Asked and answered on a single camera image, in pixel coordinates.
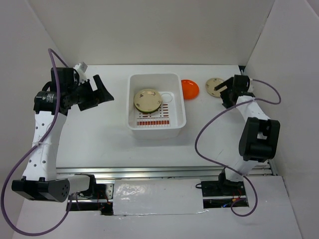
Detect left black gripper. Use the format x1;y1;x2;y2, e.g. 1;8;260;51
68;75;114;112

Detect cream patterned plate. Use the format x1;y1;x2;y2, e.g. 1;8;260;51
134;89;162;110
205;78;226;98

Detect orange plastic plate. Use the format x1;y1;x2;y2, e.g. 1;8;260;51
181;79;199;100

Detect green plate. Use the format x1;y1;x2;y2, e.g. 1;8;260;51
135;106;160;111

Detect black plate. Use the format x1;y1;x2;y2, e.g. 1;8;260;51
135;108;159;114

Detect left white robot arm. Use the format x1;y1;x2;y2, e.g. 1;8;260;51
11;67;114;202

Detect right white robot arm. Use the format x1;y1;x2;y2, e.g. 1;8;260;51
214;75;280;195

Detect white plastic bin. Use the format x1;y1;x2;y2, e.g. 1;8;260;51
126;73;186;139

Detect white cover sheet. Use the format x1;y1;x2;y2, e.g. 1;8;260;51
113;179;204;216

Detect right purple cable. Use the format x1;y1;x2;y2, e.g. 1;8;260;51
195;79;282;217

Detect purple cable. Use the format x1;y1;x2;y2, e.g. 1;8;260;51
0;48;80;237
195;79;282;217

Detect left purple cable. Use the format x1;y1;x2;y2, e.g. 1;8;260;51
0;48;80;237

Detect aluminium rail frame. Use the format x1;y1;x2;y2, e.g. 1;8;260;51
56;68;277;181

